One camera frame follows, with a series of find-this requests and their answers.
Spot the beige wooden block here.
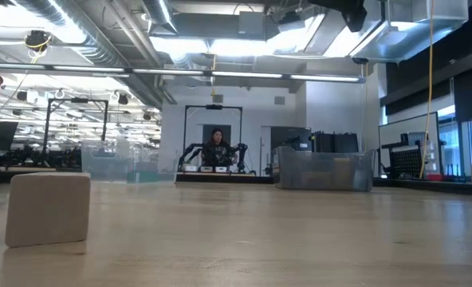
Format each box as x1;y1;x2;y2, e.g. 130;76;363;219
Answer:
331;157;355;189
4;171;92;248

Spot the person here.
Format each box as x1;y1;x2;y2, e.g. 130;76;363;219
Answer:
202;127;237;167

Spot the grey plastic bin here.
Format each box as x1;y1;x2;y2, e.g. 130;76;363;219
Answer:
273;146;376;192

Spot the long ceiling light bar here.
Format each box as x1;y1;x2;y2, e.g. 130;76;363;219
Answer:
0;62;367;84

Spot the black cabinet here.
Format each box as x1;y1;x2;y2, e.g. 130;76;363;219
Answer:
310;131;360;154

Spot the clear plastic bin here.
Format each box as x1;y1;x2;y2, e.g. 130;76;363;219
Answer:
81;139;181;184

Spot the white board panel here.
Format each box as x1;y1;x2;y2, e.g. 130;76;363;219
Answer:
378;112;441;179

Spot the black pegboard rack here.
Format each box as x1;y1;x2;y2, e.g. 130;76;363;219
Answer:
381;132;427;179

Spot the background black gantry frame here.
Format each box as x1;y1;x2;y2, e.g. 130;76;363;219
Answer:
183;104;244;172

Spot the black workstation frame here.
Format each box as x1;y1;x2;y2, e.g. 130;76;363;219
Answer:
42;97;109;168

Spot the yellow hanging cable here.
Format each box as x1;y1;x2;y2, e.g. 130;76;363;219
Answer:
418;0;435;179

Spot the black ceiling camera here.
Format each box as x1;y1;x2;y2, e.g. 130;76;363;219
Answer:
24;29;53;53

